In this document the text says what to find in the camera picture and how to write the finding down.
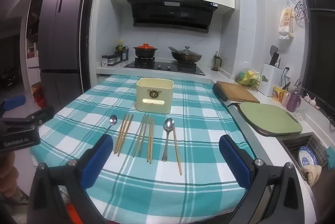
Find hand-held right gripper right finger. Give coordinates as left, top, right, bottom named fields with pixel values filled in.
left=218, top=134, right=314, bottom=224

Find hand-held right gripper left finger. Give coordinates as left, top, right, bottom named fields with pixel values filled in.
left=27, top=134, right=115, bottom=224

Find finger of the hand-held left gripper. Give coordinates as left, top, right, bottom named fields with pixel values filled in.
left=0, top=106, right=55, bottom=127
left=0, top=95, right=27, bottom=112

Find pair of wooden chopsticks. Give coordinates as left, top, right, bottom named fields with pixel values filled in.
left=114, top=113, right=127, bottom=154

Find wooden chopstick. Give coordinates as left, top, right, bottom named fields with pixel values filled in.
left=133, top=114, right=146, bottom=157
left=150, top=119, right=155, bottom=164
left=117, top=114, right=131, bottom=157
left=173, top=132, right=183, bottom=175
left=147, top=118, right=152, bottom=162
left=121, top=114, right=134, bottom=157
left=138, top=115, right=150, bottom=156

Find small silver spoon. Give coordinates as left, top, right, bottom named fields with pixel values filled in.
left=101, top=114, right=118, bottom=137

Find large silver spoon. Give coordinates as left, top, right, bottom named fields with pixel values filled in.
left=161, top=117, right=175, bottom=162

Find cream utensil holder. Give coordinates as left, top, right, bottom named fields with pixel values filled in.
left=135, top=77, right=175, bottom=113

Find person's left hand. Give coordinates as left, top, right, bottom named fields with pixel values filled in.
left=0, top=153, right=17, bottom=188

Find red basket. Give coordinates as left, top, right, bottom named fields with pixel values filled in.
left=32, top=86, right=46, bottom=108

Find green cutting board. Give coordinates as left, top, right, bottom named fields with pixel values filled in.
left=239, top=101, right=303, bottom=135

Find teal checked tablecloth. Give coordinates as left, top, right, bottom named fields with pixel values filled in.
left=30, top=74, right=258, bottom=224

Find metal sink dish rack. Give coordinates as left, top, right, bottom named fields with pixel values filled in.
left=278, top=132, right=331, bottom=180

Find wooden cutting board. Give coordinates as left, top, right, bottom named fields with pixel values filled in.
left=216, top=80, right=261, bottom=104

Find blue and white plate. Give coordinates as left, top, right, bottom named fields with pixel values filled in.
left=298, top=146, right=319, bottom=166

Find grey refrigerator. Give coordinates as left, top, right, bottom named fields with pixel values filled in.
left=38, top=0, right=93, bottom=110

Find pink cup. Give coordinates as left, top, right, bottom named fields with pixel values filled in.
left=281, top=90, right=291, bottom=107

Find beige dish cloth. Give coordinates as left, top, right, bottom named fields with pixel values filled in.
left=300, top=164, right=323, bottom=186

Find yellow printed cup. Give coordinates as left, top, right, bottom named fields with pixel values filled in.
left=273, top=85, right=285, bottom=103

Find purple bottle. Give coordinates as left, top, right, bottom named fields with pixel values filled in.
left=286, top=87, right=301, bottom=113

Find plastic bag of sponges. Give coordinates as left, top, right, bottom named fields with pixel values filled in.
left=235, top=63, right=262, bottom=90

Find white knife holder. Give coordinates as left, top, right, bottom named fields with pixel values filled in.
left=262, top=63, right=283, bottom=98

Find spice rack with jars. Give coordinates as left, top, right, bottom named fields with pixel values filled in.
left=101, top=54, right=123, bottom=67

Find garlic bulbs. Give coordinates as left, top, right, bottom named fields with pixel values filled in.
left=303, top=94, right=320, bottom=109

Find green oil bottle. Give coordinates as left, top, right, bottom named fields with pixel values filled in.
left=115, top=40, right=124, bottom=61

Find black gas hob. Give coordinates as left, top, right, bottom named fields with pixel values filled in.
left=123, top=57, right=206, bottom=76

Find dark wok with glass lid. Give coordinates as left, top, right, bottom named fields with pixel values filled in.
left=168, top=46, right=204, bottom=64

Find black spatula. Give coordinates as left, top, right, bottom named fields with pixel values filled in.
left=269, top=45, right=279, bottom=66

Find black clay pot orange lid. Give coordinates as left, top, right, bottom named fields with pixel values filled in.
left=133, top=43, right=158, bottom=59

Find hanging printed bag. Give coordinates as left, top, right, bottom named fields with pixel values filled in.
left=278, top=4, right=296, bottom=40

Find black range hood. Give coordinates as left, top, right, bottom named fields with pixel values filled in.
left=127, top=0, right=219, bottom=34

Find glass jar with handle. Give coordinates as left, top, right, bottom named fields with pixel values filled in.
left=211, top=51, right=223, bottom=72

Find metal wire trivet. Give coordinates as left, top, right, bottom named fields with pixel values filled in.
left=292, top=0, right=307, bottom=21

